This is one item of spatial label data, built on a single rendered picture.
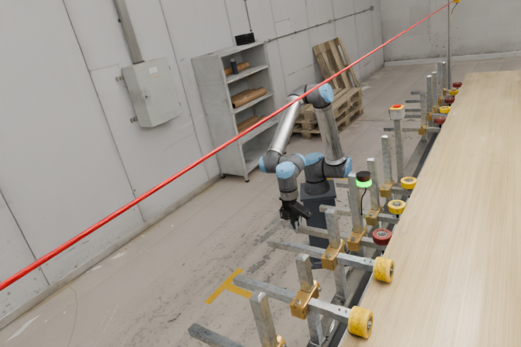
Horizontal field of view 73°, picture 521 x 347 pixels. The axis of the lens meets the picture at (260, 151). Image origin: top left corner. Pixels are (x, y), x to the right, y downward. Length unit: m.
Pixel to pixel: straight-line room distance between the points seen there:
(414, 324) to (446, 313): 0.11
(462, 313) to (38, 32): 3.30
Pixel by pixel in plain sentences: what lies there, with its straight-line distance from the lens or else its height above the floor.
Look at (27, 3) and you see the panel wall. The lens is 3.50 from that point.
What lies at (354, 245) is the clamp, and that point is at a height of 0.86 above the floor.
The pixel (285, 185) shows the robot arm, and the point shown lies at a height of 1.12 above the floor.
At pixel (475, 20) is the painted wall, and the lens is 9.35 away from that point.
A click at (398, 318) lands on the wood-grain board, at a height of 0.90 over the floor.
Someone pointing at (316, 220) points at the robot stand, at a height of 0.41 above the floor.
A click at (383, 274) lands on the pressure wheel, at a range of 1.39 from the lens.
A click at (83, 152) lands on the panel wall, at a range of 3.57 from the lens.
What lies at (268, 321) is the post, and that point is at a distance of 1.11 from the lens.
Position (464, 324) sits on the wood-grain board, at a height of 0.90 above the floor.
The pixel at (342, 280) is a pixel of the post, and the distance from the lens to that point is 1.58.
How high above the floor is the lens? 1.87
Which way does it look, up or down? 21 degrees down
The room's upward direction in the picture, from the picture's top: 12 degrees counter-clockwise
